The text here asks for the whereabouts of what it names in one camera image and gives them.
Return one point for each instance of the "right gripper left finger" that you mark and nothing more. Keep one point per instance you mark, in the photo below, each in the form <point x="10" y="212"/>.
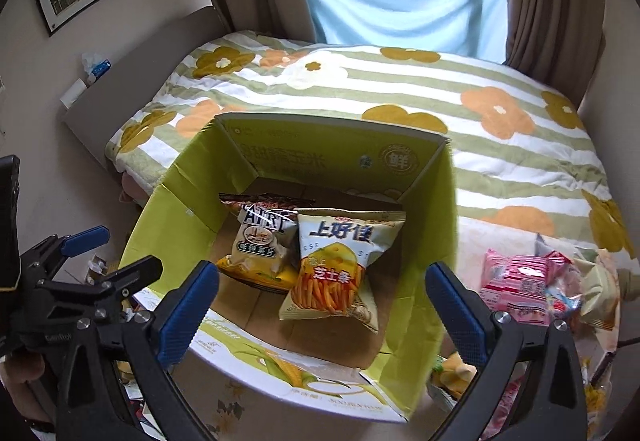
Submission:
<point x="162" y="341"/>

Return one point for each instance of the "pink striped snack bag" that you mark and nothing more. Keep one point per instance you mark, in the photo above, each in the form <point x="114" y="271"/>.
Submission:
<point x="516" y="285"/>

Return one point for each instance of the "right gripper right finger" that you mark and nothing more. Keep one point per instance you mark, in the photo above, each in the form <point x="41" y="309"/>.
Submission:
<point x="551" y="404"/>

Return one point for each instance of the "shrimp flakes snack bag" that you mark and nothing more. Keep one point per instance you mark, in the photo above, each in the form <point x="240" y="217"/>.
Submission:
<point x="564" y="286"/>

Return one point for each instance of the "green cardboard box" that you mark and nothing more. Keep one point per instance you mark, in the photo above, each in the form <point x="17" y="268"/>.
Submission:
<point x="336" y="364"/>

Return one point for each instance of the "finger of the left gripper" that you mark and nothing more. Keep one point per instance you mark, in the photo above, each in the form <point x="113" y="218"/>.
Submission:
<point x="53" y="251"/>
<point x="108" y="294"/>

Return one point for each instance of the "right brown curtain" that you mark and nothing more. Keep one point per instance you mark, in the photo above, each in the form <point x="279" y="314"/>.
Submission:
<point x="557" y="42"/>

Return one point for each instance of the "grey headboard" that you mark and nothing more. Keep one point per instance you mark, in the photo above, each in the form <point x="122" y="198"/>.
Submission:
<point x="135" y="78"/>

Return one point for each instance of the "pale green orange snack bag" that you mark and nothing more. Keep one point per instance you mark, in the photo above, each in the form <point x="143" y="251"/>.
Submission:
<point x="600" y="290"/>

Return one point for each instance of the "dark Tairf chips bag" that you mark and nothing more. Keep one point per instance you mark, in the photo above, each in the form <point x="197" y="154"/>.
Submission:
<point x="265" y="250"/>

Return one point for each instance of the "person left hand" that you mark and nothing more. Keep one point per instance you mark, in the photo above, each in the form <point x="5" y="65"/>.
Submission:
<point x="16" y="373"/>

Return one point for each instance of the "floral striped quilt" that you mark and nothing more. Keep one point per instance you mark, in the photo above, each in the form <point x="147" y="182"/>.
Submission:
<point x="522" y="156"/>

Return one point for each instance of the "potato chips snack bag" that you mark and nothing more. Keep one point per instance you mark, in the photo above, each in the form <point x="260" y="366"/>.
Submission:
<point x="597" y="395"/>

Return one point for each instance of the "yellow cheese sticks bag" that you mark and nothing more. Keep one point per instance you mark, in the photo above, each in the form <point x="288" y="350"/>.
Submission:
<point x="337" y="247"/>

